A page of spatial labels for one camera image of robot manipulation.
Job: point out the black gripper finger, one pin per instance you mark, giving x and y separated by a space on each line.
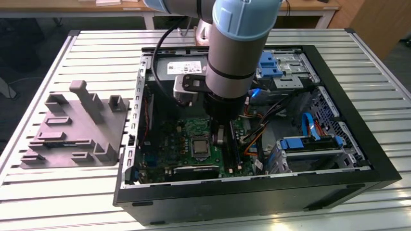
219 136

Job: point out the silver green CPU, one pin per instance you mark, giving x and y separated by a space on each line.
200 146

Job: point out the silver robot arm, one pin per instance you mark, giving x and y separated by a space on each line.
231 60

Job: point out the black CPU socket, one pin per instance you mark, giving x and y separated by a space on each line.
200 157

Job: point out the black RAM slot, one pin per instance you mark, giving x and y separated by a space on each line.
226 156
232 156

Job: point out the RAM stick with blue label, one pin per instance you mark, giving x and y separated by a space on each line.
238 156

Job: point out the green motherboard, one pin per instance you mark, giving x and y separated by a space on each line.
173 144

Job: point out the black graphics card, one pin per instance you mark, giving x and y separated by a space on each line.
195 172

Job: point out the grey power supply unit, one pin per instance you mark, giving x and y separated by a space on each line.
189 66

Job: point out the grey metal drive cage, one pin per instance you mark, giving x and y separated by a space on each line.
314 158
286 84

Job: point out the blue disk carrier with disk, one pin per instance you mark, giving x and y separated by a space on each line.
292 144

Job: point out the blue plastic drive carrier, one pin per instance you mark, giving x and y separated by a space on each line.
270 65

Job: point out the black PC case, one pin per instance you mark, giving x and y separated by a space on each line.
256 199

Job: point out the grey parts rack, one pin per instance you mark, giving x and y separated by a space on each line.
87 134

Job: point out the green RAM stick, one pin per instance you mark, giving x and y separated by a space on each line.
59 145

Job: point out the brown wooden cabinet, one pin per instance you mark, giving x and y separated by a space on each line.
379 24

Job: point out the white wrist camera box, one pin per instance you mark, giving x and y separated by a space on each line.
183 92

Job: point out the wooden desk with white frame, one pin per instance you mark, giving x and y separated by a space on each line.
304 7

